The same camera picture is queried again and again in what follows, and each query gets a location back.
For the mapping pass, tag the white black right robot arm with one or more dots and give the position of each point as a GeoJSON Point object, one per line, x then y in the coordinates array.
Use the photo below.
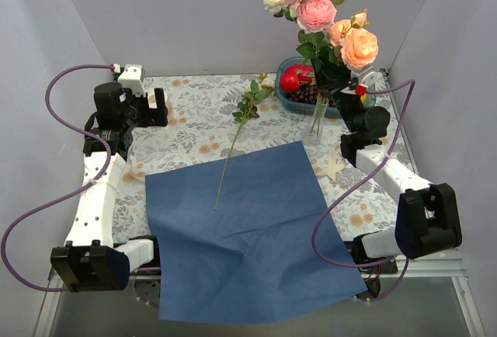
{"type": "Point", "coordinates": [427, 219]}

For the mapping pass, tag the clear glass vase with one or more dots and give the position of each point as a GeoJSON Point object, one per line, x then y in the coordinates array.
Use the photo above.
{"type": "Point", "coordinates": [312, 133]}

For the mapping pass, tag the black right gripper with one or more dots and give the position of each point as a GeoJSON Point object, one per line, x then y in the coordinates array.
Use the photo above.
{"type": "Point", "coordinates": [338, 93]}

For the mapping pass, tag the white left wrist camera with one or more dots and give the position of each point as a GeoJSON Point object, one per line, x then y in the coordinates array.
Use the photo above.
{"type": "Point", "coordinates": [132, 77]}

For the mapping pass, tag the pink rose stem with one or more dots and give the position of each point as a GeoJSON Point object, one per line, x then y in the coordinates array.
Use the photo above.
{"type": "Point", "coordinates": [314, 19]}
{"type": "Point", "coordinates": [353, 43]}

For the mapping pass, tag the red apple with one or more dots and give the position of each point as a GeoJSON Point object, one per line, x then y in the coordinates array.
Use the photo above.
{"type": "Point", "coordinates": [289, 81]}

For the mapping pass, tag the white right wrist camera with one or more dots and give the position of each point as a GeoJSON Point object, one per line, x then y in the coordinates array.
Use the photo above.
{"type": "Point", "coordinates": [365, 77]}

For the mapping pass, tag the wrapped toilet paper roll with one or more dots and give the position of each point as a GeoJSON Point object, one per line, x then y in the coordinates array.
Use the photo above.
{"type": "Point", "coordinates": [167, 106]}

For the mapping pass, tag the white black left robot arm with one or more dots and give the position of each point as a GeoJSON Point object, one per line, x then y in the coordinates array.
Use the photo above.
{"type": "Point", "coordinates": [89, 260]}

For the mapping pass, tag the floral patterned tablecloth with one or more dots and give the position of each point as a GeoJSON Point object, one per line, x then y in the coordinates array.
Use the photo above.
{"type": "Point", "coordinates": [202, 108]}

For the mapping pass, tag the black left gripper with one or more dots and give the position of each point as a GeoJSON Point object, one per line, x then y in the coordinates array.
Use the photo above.
{"type": "Point", "coordinates": [158, 106]}

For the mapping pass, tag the green eucalyptus stem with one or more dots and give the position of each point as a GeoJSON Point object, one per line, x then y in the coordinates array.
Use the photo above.
{"type": "Point", "coordinates": [247, 109]}

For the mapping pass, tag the aluminium frame rail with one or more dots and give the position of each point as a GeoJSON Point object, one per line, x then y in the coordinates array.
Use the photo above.
{"type": "Point", "coordinates": [444, 264]}

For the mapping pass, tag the blue wrapping paper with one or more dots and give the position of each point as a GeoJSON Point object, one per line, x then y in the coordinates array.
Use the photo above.
{"type": "Point", "coordinates": [247, 241]}

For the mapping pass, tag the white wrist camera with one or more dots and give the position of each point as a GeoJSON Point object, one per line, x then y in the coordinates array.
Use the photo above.
{"type": "Point", "coordinates": [365, 77]}
{"type": "Point", "coordinates": [132, 77]}

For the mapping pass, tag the dark purple grapes bunch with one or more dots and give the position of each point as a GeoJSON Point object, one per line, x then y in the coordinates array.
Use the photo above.
{"type": "Point", "coordinates": [306, 94]}

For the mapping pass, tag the pink dragon fruit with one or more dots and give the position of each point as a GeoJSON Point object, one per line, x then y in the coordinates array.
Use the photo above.
{"type": "Point", "coordinates": [305, 72]}

